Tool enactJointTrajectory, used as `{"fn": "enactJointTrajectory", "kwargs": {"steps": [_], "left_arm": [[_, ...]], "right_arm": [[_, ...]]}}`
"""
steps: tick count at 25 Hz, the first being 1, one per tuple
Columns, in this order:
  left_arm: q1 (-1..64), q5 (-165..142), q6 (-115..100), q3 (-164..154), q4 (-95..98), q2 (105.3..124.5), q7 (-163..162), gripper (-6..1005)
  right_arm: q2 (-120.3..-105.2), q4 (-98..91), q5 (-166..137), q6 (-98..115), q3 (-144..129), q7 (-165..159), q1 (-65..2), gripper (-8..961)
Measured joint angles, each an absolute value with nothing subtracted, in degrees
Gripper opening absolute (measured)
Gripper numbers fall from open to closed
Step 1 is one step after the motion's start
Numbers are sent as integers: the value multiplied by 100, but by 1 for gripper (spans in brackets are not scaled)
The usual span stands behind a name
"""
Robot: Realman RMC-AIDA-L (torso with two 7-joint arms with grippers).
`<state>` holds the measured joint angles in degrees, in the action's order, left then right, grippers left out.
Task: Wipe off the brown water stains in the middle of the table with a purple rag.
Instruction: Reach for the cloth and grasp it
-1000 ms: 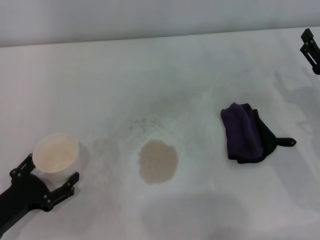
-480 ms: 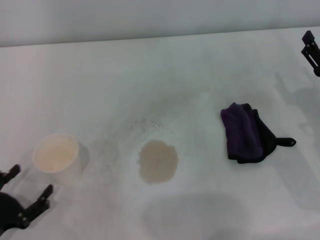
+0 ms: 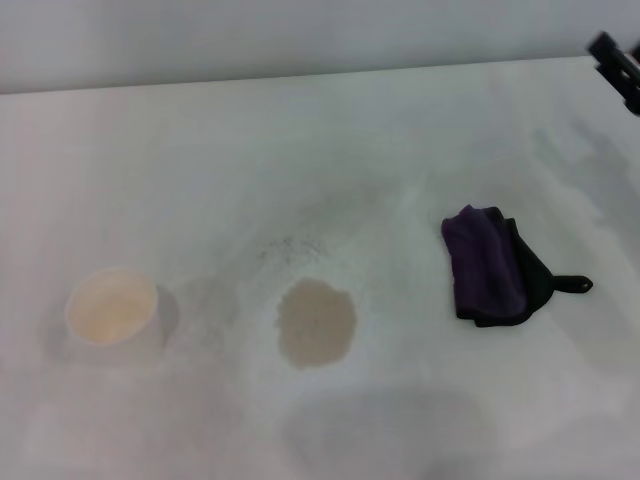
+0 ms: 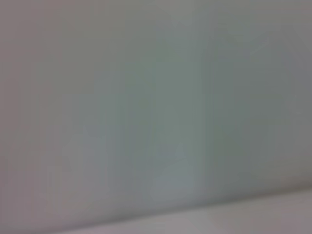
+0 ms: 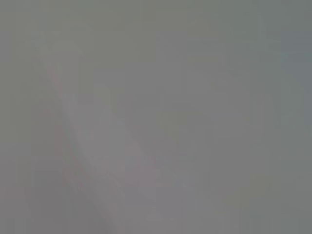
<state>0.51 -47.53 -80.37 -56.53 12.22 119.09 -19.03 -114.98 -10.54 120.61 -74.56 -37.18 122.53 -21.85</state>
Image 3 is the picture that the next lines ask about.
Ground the purple rag with black trim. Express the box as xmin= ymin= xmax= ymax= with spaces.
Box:
xmin=440 ymin=203 xmax=595 ymax=329

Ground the white paper cup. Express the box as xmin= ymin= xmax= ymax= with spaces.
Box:
xmin=64 ymin=267 xmax=169 ymax=366

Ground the brown water stain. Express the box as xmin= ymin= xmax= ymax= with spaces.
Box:
xmin=277 ymin=277 xmax=358 ymax=371

